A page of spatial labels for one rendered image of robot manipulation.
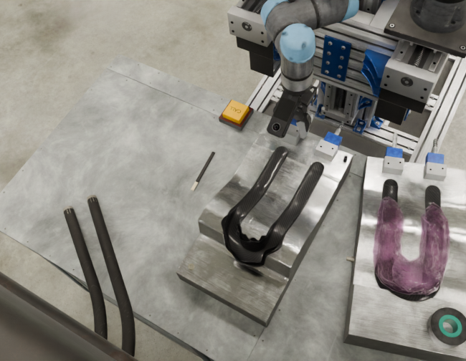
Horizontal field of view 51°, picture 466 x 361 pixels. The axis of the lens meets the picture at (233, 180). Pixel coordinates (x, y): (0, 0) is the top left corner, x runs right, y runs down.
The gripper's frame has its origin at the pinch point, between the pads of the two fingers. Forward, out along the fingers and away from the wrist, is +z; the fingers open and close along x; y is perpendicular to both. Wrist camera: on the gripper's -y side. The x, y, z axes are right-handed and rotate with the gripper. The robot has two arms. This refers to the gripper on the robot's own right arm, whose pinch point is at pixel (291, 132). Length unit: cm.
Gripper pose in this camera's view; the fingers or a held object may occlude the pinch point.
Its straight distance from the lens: 137.7
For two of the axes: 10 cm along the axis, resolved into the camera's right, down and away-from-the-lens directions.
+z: 0.9, 4.7, 8.8
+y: 5.0, -7.8, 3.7
